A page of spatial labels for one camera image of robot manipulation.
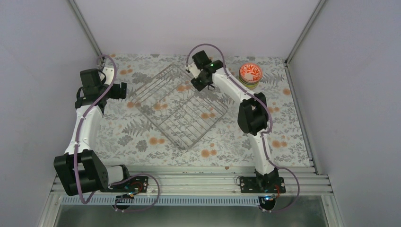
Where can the aluminium rail frame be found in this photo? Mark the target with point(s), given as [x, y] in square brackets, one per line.
[223, 180]

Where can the yellow green bowl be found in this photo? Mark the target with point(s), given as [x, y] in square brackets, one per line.
[251, 86]

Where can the grey slotted cable duct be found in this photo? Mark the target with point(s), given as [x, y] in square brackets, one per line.
[142, 200]

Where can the floral tablecloth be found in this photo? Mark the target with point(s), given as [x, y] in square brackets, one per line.
[126, 136]

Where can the wire dish rack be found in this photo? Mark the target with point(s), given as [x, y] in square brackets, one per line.
[182, 114]

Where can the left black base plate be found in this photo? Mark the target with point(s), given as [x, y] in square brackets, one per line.
[136, 184]

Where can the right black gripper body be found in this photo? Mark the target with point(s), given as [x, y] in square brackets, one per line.
[203, 83]

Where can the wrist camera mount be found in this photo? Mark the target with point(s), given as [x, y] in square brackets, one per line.
[193, 69]
[107, 75]

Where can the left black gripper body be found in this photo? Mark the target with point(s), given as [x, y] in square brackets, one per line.
[116, 94]

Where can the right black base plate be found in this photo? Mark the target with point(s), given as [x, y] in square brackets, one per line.
[250, 184]

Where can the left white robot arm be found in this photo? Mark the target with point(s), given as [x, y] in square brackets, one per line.
[97, 88]

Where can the pale green bowl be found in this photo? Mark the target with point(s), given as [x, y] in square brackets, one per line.
[240, 78]
[247, 82]

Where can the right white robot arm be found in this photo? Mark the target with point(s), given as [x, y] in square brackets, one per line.
[253, 116]

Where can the red patterned white bowl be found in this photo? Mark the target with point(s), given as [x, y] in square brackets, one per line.
[250, 73]

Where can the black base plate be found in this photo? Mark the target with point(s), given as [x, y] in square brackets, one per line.
[136, 184]
[250, 184]

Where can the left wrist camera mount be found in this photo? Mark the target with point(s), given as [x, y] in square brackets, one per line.
[107, 75]

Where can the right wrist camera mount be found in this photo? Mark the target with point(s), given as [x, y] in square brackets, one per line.
[193, 69]

